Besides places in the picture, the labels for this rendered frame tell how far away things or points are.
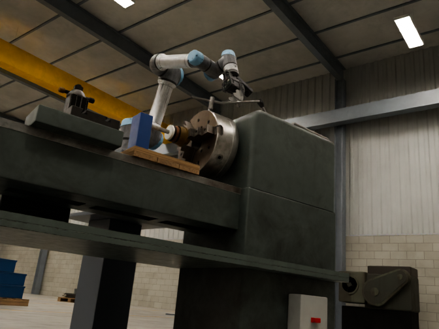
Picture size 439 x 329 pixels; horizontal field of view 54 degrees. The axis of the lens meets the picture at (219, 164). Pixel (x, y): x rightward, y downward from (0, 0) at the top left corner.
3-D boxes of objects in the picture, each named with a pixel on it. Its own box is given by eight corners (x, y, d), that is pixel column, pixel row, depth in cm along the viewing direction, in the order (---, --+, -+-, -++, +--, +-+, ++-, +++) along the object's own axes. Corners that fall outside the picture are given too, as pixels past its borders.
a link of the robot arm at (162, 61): (144, 49, 254) (200, 44, 220) (158, 57, 262) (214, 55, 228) (138, 67, 253) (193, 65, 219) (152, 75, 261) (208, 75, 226)
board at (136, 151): (155, 187, 206) (155, 179, 207) (198, 174, 178) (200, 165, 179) (95, 172, 189) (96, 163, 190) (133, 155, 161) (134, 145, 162)
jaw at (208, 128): (206, 136, 204) (221, 126, 196) (206, 145, 202) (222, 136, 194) (186, 129, 198) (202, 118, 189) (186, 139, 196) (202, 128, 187)
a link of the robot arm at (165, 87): (129, 142, 256) (158, 57, 262) (149, 150, 266) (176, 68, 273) (141, 145, 247) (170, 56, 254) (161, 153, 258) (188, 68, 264)
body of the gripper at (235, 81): (222, 93, 218) (219, 75, 224) (235, 98, 223) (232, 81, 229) (232, 83, 213) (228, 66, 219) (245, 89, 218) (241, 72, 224)
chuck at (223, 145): (188, 181, 217) (198, 121, 225) (227, 176, 193) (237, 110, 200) (173, 176, 212) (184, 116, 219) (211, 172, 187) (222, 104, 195)
